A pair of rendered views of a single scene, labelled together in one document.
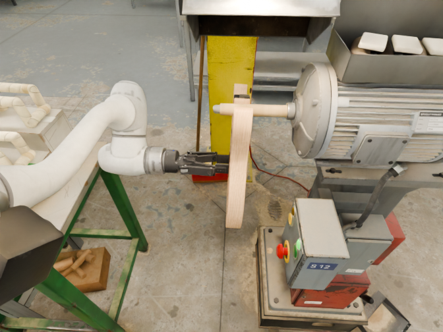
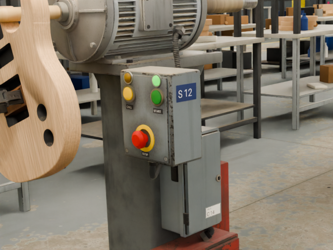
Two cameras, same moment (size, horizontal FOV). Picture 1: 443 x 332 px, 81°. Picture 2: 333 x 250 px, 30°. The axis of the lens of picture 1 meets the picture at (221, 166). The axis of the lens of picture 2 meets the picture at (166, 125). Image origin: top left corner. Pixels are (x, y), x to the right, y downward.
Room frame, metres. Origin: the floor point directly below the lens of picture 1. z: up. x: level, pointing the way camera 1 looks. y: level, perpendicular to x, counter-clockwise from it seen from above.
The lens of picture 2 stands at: (-0.60, 0.77, 1.28)
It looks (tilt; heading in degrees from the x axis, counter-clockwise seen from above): 12 degrees down; 312
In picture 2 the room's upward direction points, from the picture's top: 2 degrees counter-clockwise
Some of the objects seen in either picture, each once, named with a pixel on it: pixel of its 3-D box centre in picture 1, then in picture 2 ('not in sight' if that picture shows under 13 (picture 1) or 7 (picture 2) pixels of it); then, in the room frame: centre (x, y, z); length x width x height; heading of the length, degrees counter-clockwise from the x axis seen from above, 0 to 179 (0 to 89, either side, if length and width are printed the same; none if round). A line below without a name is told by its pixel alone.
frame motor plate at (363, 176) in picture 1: (373, 153); (147, 59); (0.58, -0.47, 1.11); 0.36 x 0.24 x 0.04; 87
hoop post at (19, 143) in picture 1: (22, 147); not in sight; (0.65, 0.67, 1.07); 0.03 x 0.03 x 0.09
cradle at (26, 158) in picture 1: (22, 162); not in sight; (0.61, 0.66, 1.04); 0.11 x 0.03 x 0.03; 174
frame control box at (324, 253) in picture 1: (330, 242); (174, 120); (0.35, -0.30, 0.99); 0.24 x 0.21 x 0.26; 87
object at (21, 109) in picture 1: (24, 114); not in sight; (0.73, 0.66, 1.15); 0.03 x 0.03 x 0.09
